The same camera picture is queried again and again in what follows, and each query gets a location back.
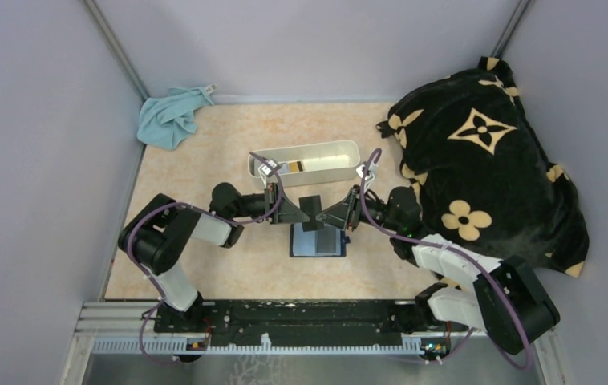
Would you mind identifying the blue leather card holder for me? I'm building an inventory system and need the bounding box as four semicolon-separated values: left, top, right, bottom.
290;224;348;258

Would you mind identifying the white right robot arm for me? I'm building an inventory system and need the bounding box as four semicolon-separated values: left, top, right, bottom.
315;185;561;355

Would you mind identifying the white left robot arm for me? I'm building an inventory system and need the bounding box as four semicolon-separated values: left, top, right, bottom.
118;182;310;319

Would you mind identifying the grey card in holder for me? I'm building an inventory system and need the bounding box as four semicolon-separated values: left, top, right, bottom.
315;228;338;257

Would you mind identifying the white oval plastic bin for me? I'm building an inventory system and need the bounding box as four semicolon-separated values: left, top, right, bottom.
254;140;361;188

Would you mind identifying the black gold patterned blanket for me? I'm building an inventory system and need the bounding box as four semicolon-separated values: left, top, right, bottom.
377;57;590;278

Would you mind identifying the light blue cloth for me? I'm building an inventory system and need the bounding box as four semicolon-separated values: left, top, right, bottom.
136;83;217;151

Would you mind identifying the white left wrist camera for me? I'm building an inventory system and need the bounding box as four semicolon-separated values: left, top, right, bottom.
256;160;282;187

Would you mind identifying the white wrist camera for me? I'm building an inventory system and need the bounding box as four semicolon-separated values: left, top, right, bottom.
355;162;378;191
256;160;282;187

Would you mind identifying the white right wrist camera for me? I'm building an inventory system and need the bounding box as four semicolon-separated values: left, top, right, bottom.
355;162;378;191

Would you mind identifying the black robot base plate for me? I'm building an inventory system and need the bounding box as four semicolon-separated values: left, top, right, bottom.
153;299;447;347

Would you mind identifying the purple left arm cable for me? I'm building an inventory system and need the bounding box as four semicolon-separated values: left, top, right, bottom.
125;152;285;367

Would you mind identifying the aluminium frame rail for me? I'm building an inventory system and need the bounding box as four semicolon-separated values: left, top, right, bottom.
75;300;559;355

